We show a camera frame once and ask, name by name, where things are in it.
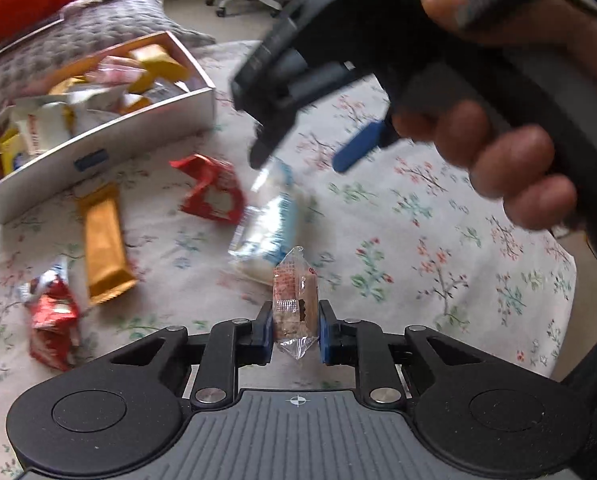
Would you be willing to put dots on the silver orange snack packet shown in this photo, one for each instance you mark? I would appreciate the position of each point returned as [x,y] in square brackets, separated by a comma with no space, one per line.
[136,104]

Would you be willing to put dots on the pale green red-label snack packet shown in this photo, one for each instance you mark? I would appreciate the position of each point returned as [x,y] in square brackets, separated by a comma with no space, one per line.
[38,125]

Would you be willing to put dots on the pink clear snack packet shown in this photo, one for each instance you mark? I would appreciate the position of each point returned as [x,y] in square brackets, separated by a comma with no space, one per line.
[113,67]

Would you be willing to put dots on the silver crumpled wrapper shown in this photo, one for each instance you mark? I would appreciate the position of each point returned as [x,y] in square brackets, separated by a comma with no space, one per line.
[78,7]

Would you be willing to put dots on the yellow round-label snack packet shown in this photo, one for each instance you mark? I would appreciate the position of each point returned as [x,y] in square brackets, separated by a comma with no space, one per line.
[11,155]

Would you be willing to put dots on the clear white blue-label snack packet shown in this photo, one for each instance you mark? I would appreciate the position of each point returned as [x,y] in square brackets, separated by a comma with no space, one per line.
[273,230]

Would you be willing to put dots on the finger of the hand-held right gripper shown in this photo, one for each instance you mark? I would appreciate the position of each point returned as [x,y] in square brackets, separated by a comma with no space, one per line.
[358,147]
[268,142]

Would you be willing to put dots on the grey knitted cushion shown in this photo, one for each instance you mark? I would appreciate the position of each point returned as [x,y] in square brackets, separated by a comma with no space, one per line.
[103,20]

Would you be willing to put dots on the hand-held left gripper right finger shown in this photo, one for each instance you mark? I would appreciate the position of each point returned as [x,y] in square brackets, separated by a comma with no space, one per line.
[327,340]

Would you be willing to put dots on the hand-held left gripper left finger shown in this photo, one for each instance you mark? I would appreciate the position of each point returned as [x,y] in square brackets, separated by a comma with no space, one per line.
[264,335]

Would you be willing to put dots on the person's right hand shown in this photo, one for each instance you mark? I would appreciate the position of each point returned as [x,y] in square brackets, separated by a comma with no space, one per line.
[513,165]

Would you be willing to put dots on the clear brown cake packet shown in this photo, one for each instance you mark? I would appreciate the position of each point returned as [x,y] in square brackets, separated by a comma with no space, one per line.
[293,290]

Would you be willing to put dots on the white grey-printed snack packet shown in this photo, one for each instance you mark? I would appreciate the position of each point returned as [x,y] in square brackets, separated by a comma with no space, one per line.
[98,102]

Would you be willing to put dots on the floral bed sheet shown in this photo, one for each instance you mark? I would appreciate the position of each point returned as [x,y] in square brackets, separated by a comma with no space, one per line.
[428,270]

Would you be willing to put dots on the white cardboard box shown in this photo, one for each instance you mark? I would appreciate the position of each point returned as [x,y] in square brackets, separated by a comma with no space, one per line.
[143,125]

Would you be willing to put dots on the red white snack packet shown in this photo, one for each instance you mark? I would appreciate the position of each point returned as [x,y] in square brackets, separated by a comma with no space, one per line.
[53,320]
[213,195]

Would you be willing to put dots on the long orange snack packet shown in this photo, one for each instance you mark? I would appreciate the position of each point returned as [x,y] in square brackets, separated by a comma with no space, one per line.
[103,245]

